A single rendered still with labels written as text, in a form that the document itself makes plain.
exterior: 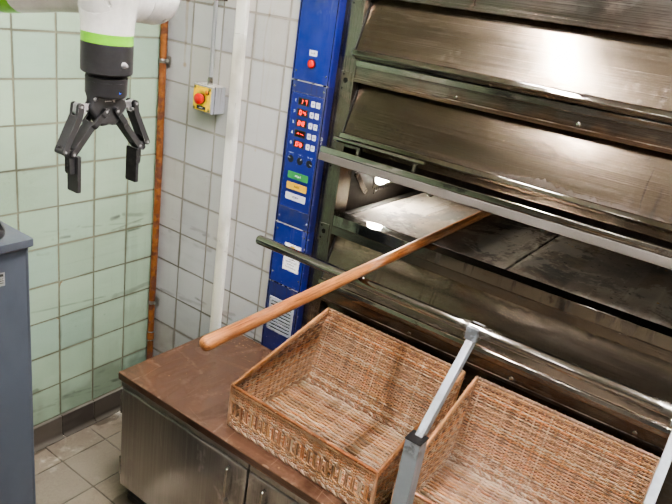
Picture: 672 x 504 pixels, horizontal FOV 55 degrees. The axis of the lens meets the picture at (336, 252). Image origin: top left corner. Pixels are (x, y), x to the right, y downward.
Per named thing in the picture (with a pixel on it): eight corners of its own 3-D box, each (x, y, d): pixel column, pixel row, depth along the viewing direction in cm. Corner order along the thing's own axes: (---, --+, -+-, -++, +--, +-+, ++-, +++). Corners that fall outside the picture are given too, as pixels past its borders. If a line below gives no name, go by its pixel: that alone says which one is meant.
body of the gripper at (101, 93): (111, 70, 124) (110, 118, 128) (73, 70, 117) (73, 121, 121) (138, 78, 121) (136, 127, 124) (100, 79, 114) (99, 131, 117)
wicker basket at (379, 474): (317, 370, 241) (328, 304, 231) (451, 442, 212) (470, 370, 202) (222, 425, 203) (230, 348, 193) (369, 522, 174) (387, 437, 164)
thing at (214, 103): (205, 108, 247) (207, 81, 244) (224, 114, 242) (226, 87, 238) (190, 109, 241) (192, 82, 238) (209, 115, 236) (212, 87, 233)
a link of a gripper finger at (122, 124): (100, 107, 123) (104, 102, 123) (129, 146, 132) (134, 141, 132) (113, 112, 121) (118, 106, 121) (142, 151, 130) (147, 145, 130)
